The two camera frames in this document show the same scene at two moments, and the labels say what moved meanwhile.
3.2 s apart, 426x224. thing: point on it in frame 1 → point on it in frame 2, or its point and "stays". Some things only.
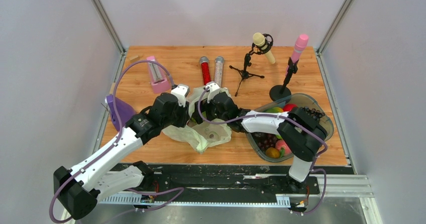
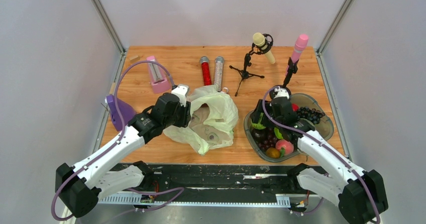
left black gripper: (185, 115) stays
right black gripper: (205, 106) → (255, 115)
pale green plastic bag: (200, 136) stays
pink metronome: (160, 80) stays
